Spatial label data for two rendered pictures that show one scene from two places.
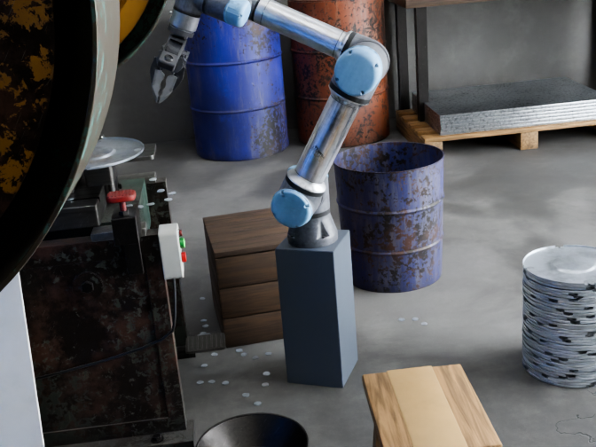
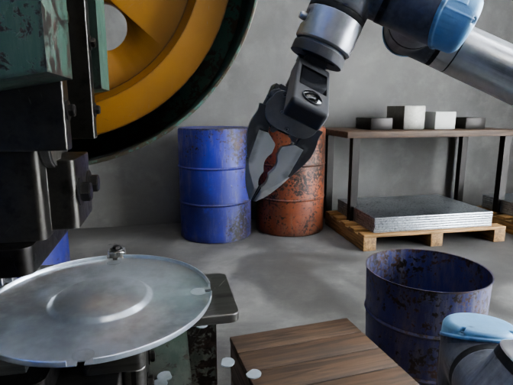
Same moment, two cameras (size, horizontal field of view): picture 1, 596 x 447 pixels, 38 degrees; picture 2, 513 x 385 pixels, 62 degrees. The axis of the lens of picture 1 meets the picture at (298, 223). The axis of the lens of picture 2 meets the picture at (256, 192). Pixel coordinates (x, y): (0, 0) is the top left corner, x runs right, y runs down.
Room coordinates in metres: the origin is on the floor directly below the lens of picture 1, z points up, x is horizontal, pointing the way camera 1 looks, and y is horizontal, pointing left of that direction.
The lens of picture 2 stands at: (1.81, 0.42, 1.03)
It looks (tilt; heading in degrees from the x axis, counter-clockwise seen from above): 11 degrees down; 352
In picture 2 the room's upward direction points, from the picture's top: straight up
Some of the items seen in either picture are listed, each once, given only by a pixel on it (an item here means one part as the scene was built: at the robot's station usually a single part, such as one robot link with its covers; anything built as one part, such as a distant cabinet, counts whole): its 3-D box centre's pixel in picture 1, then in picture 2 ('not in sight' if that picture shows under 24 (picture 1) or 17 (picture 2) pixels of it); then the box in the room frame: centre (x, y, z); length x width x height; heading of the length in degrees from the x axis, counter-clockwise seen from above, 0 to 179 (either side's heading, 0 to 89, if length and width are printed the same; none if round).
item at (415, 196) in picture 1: (390, 215); (421, 330); (3.16, -0.36, 0.24); 0.42 x 0.42 x 0.48
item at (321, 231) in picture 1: (311, 223); not in sight; (2.43, -0.04, 0.50); 0.15 x 0.15 x 0.10
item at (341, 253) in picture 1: (317, 307); not in sight; (2.43, -0.04, 0.23); 0.18 x 0.18 x 0.45; 70
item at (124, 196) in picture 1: (122, 207); not in sight; (2.05, 0.43, 0.72); 0.07 x 0.06 x 0.08; 94
